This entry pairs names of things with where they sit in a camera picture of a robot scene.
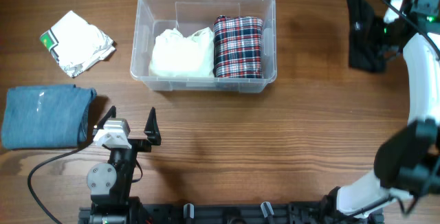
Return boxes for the cream cloth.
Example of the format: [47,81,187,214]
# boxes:
[148,27,214,78]

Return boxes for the black left camera cable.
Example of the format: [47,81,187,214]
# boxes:
[27,146,83,224]

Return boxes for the black garment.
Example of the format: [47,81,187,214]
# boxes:
[346,0,386,74]

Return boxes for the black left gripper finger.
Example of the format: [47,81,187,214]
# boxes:
[93,106,116,130]
[144,107,162,146]

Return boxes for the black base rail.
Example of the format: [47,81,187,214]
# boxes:
[78,202,385,224]

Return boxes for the plaid shirt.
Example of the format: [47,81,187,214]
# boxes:
[213,16,263,78]

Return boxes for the blue jeans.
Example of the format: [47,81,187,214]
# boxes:
[1,85,97,150]

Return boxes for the white printed shirt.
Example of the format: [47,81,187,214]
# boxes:
[40,10,116,78]

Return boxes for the clear plastic storage bin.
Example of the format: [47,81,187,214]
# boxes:
[130,0,277,93]

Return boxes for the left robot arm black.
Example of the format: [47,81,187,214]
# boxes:
[78,106,162,224]

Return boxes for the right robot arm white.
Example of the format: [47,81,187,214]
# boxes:
[323,0,439,222]

